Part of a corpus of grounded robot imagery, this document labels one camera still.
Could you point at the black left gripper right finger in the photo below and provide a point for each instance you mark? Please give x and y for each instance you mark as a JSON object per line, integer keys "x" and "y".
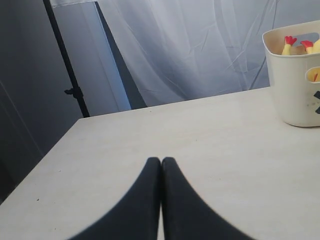
{"x": 185, "y": 215}

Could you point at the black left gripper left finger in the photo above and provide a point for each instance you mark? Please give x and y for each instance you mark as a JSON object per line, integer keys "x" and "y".
{"x": 136, "y": 215}

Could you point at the headless rubber chicken body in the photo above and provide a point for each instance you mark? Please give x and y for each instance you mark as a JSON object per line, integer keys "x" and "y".
{"x": 305, "y": 47}

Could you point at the black backdrop stand pole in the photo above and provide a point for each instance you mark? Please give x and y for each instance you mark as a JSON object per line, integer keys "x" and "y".
{"x": 75, "y": 91}

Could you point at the cream bin marked X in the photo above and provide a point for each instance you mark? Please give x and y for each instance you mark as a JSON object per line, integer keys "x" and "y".
{"x": 296, "y": 99}

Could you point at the grey backdrop curtain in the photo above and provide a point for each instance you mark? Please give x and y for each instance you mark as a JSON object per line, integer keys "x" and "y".
{"x": 178, "y": 50}

